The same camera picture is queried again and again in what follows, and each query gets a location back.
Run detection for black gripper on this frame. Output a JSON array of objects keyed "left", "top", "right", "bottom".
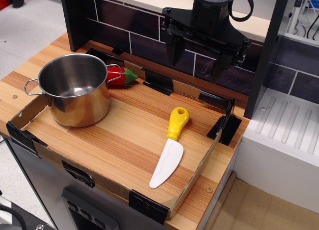
[{"left": 162, "top": 0, "right": 249, "bottom": 83}]

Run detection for metal pot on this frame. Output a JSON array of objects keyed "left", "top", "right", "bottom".
[{"left": 35, "top": 53, "right": 111, "bottom": 128}]

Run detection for cardboard fence with black tape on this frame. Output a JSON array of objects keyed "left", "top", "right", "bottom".
[{"left": 5, "top": 47, "right": 243, "bottom": 226}]

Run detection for red toy chili pepper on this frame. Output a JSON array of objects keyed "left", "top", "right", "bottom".
[{"left": 107, "top": 66, "right": 138, "bottom": 86}]

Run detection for white sink drainboard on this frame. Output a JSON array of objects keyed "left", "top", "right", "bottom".
[{"left": 234, "top": 89, "right": 319, "bottom": 213}]

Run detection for oven control panel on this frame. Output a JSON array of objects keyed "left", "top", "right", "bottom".
[{"left": 61, "top": 188, "right": 120, "bottom": 230}]

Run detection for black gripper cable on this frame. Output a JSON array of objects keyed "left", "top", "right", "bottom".
[{"left": 227, "top": 0, "right": 255, "bottom": 22}]

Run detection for dark shelf frame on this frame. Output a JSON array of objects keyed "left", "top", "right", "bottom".
[{"left": 61, "top": 0, "right": 289, "bottom": 119}]

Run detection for yellow handled toy knife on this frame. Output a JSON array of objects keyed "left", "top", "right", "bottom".
[{"left": 149, "top": 107, "right": 190, "bottom": 189}]

